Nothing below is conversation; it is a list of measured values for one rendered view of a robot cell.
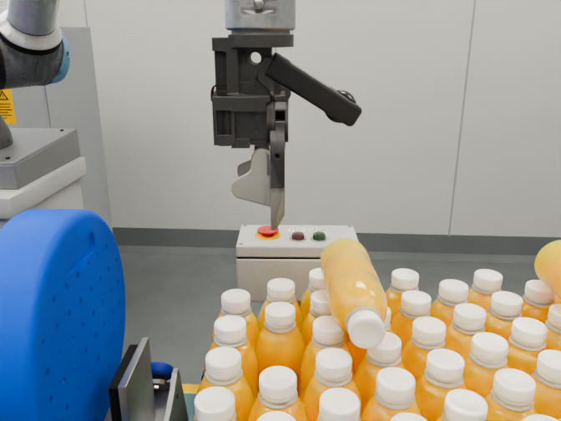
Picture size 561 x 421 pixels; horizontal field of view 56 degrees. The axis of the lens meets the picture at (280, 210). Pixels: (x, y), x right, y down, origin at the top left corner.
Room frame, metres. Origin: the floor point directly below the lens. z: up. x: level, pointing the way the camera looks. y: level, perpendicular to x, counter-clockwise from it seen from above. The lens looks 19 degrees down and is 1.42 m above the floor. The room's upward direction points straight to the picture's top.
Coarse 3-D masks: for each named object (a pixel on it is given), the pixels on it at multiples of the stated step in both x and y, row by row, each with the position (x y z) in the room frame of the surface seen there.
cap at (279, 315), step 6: (270, 306) 0.60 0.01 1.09; (276, 306) 0.60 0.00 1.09; (282, 306) 0.60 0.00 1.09; (288, 306) 0.60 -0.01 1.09; (270, 312) 0.58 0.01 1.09; (276, 312) 0.58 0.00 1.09; (282, 312) 0.58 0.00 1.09; (288, 312) 0.58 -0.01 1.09; (294, 312) 0.59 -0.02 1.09; (270, 318) 0.58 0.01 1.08; (276, 318) 0.57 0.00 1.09; (282, 318) 0.57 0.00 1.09; (288, 318) 0.58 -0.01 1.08; (294, 318) 0.59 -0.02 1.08; (270, 324) 0.58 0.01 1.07; (276, 324) 0.57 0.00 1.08; (282, 324) 0.57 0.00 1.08; (288, 324) 0.58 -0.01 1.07
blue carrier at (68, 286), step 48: (0, 240) 0.49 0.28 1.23; (48, 240) 0.49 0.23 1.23; (96, 240) 0.59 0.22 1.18; (0, 288) 0.44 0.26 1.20; (48, 288) 0.46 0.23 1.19; (96, 288) 0.57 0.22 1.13; (0, 336) 0.41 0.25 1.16; (48, 336) 0.44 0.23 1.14; (96, 336) 0.55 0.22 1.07; (0, 384) 0.40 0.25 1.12; (48, 384) 0.43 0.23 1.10; (96, 384) 0.53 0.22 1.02
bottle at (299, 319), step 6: (270, 300) 0.65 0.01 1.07; (294, 300) 0.65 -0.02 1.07; (264, 306) 0.66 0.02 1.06; (294, 306) 0.65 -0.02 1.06; (264, 312) 0.65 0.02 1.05; (300, 312) 0.65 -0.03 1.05; (258, 318) 0.66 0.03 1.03; (264, 318) 0.64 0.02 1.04; (300, 318) 0.65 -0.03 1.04; (300, 324) 0.64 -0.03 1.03; (300, 330) 0.64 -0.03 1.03
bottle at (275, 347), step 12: (264, 324) 0.59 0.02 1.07; (264, 336) 0.58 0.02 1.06; (276, 336) 0.57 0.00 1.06; (288, 336) 0.57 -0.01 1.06; (300, 336) 0.59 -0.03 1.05; (264, 348) 0.57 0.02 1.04; (276, 348) 0.56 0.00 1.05; (288, 348) 0.57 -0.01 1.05; (300, 348) 0.58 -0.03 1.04; (264, 360) 0.57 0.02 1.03; (276, 360) 0.56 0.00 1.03; (288, 360) 0.56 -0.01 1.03; (300, 360) 0.57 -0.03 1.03; (300, 372) 0.57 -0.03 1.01; (300, 384) 0.57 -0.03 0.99
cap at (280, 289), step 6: (270, 282) 0.66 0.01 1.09; (276, 282) 0.67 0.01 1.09; (282, 282) 0.67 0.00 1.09; (288, 282) 0.67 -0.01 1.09; (270, 288) 0.65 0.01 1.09; (276, 288) 0.65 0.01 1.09; (282, 288) 0.65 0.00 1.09; (288, 288) 0.65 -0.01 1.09; (294, 288) 0.66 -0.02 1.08; (270, 294) 0.65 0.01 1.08; (276, 294) 0.64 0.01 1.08; (282, 294) 0.64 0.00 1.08; (288, 294) 0.65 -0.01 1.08; (276, 300) 0.64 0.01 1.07; (282, 300) 0.64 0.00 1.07; (288, 300) 0.65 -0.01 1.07
